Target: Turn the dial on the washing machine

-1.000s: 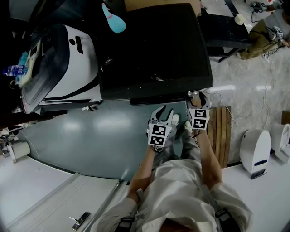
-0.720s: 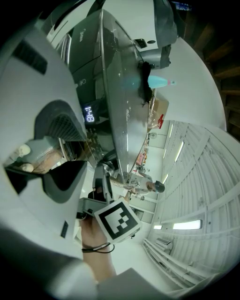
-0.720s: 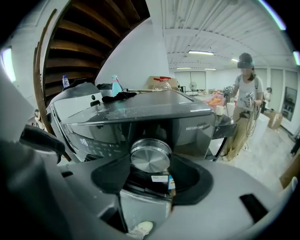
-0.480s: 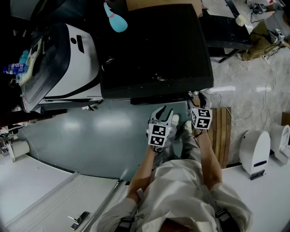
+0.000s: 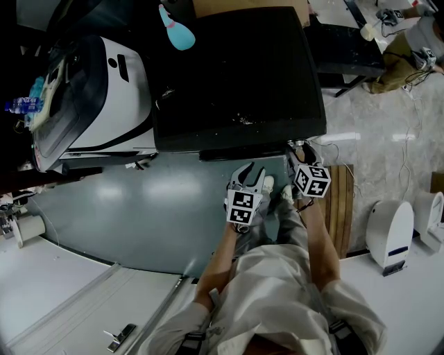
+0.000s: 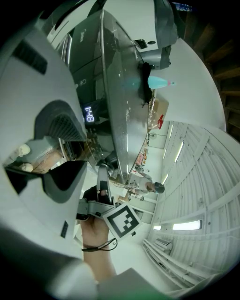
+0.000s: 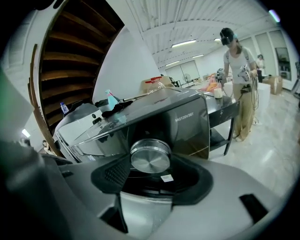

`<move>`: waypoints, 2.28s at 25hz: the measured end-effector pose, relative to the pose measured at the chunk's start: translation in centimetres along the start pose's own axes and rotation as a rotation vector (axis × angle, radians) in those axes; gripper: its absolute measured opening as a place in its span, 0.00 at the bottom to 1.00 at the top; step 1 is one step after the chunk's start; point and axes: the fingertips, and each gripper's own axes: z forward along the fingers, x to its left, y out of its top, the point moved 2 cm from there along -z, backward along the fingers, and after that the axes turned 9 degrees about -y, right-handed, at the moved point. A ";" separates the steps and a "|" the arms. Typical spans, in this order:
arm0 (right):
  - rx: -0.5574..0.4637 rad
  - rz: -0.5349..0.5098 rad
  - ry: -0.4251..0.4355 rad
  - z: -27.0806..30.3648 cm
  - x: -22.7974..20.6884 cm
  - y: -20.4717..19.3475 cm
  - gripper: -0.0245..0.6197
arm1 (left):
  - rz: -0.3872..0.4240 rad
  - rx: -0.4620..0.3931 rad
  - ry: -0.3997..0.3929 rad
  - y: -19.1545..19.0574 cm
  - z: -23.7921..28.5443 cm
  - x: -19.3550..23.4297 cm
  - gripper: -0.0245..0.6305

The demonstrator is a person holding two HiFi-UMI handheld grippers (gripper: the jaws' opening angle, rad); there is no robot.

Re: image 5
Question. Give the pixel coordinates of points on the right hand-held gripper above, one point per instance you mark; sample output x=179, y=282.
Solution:
x=312, y=182

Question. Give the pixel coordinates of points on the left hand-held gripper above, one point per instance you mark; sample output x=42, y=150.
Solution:
x=243, y=206

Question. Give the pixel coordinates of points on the large black box appliance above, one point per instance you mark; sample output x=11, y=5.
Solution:
x=239, y=79

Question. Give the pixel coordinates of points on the person's left forearm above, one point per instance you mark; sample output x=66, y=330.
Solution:
x=216, y=270

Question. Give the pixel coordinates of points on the person's right forearm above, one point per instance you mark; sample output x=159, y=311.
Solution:
x=320, y=242

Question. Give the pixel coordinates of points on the person's left white shoe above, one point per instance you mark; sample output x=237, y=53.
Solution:
x=268, y=184

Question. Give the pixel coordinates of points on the person's white shoe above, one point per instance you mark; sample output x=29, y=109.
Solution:
x=287, y=192
x=268, y=184

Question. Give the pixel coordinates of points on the person's right white shoe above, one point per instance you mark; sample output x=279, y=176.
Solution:
x=287, y=192

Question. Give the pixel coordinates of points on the person's grey trousers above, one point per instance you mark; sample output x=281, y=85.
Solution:
x=289, y=225

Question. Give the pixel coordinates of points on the wooden slatted platform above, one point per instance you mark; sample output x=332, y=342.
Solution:
x=341, y=208

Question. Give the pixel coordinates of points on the black table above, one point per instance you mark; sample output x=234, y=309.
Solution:
x=343, y=48

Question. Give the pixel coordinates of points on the white round closed toilet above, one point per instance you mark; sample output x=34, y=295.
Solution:
x=388, y=235

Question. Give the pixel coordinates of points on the person's white shirt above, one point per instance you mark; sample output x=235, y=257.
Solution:
x=277, y=308

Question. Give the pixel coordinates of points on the cardboard box beside toilets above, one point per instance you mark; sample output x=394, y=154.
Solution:
x=437, y=182

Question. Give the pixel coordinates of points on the white cup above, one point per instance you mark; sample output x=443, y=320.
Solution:
x=368, y=33

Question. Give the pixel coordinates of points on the white toilet with open lid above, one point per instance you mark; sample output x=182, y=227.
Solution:
x=431, y=218

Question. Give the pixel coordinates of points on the white and grey top-load washer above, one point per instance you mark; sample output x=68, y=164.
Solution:
x=118, y=97

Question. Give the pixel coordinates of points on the large open cardboard box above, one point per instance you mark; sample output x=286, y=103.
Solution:
x=243, y=7

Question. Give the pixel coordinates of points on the white door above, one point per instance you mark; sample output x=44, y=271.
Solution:
x=104, y=308

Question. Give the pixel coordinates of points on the cream plastic tool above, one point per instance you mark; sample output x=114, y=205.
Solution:
x=43, y=104

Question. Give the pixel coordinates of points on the white pipe roll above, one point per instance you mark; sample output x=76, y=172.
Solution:
x=31, y=229

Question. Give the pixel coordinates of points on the blue cloth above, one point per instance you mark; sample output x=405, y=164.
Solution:
x=36, y=87

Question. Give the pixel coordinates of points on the blue label water bottle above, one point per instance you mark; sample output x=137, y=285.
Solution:
x=24, y=104

